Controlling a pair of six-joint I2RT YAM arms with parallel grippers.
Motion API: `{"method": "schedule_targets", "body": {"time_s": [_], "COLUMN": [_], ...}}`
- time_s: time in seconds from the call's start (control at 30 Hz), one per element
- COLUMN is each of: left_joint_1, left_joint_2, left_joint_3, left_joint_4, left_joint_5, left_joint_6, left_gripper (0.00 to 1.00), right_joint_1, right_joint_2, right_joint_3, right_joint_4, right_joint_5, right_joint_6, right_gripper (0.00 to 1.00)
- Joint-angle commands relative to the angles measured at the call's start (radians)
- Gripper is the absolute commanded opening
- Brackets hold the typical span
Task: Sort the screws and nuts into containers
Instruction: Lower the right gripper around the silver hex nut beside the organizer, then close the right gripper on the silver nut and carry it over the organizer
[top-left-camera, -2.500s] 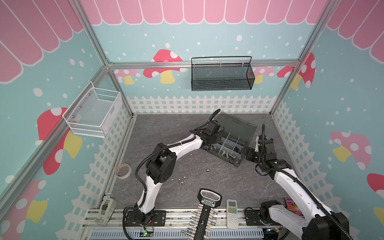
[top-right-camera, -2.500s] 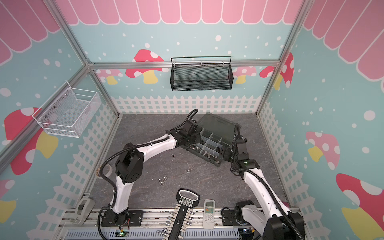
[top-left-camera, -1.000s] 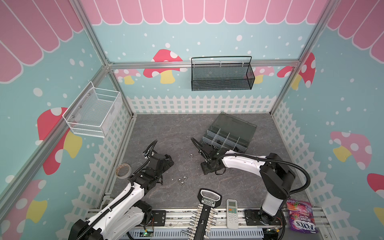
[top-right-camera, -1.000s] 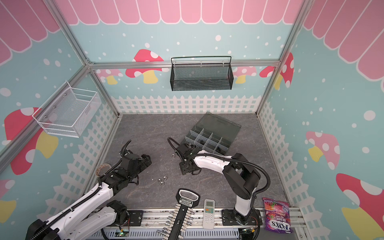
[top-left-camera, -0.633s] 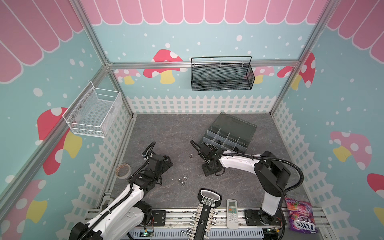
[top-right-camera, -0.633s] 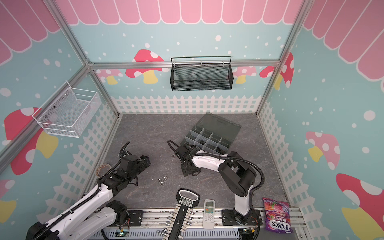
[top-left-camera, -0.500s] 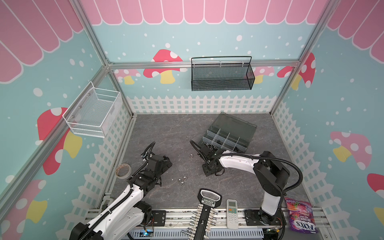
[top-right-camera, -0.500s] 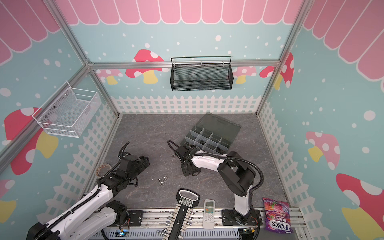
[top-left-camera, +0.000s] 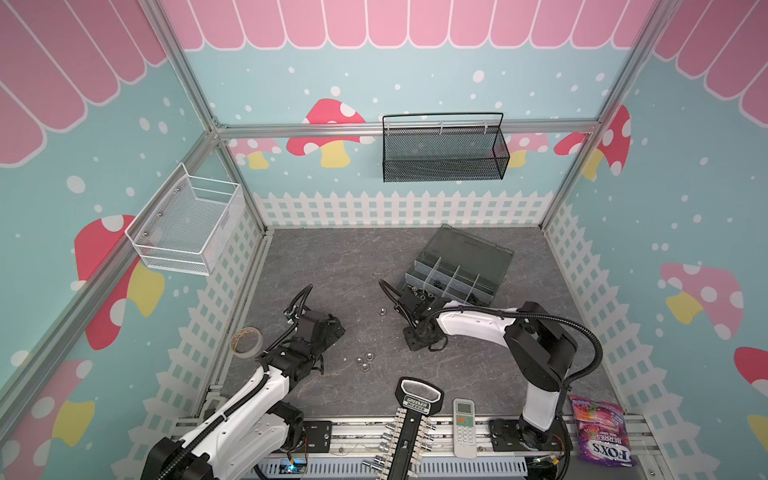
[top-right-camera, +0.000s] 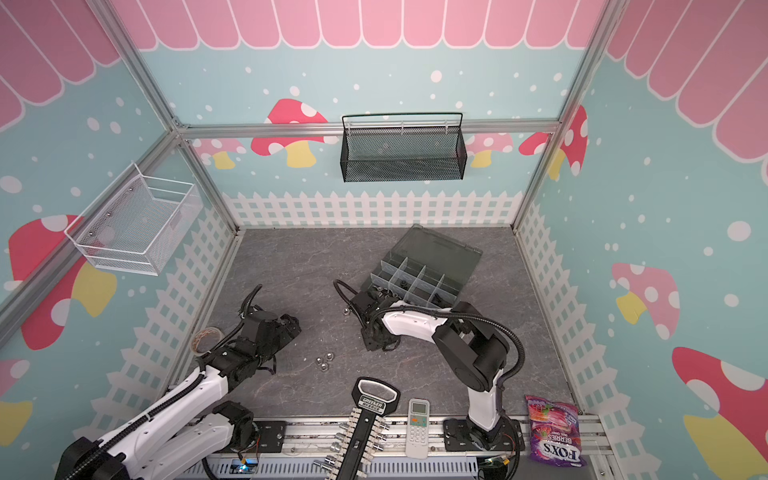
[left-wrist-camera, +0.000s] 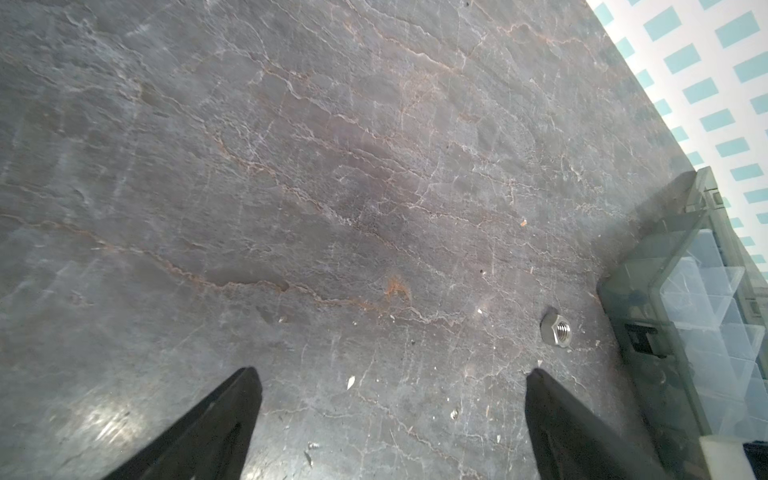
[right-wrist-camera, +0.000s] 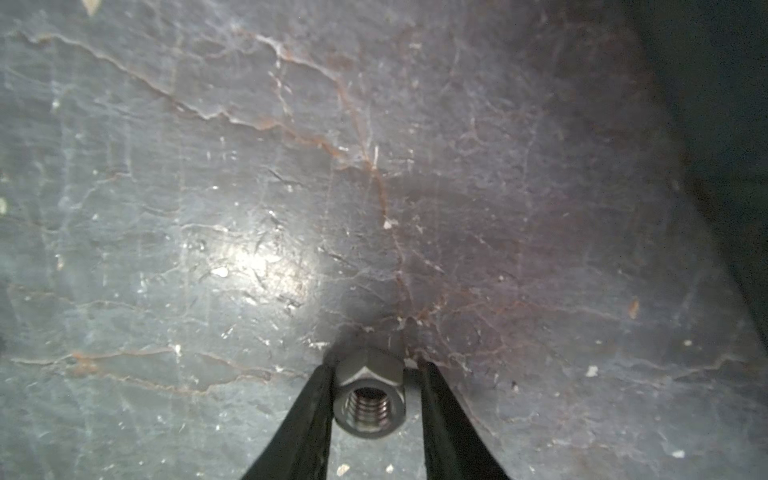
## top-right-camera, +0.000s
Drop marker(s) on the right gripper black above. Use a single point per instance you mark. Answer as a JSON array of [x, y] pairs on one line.
[[366, 308]]

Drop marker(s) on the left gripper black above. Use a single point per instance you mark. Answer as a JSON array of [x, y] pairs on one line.
[[285, 336]]

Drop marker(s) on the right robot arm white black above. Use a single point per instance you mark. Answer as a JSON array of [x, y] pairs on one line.
[[482, 353]]

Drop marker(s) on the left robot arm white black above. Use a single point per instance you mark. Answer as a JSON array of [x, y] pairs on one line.
[[195, 419]]

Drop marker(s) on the masking tape roll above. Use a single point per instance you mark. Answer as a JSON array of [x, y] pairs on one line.
[[204, 340]]

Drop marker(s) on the grey compartment organizer box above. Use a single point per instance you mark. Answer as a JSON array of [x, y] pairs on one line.
[[425, 268]]

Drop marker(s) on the black tool with sockets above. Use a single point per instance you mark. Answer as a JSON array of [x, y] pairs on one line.
[[363, 436]]

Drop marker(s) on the white remote control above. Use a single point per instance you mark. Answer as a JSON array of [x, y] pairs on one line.
[[417, 429]]

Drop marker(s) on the purple Fox's candy bag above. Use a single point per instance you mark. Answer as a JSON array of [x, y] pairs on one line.
[[555, 437]]

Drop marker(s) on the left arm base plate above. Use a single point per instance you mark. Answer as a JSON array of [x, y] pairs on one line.
[[267, 437]]

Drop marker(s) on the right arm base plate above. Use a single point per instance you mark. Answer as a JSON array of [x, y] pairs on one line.
[[461, 435]]

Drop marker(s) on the black mesh wall basket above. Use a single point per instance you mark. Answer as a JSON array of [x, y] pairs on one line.
[[414, 146]]

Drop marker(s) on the white wire wall basket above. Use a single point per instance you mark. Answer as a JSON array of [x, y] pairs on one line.
[[136, 228]]

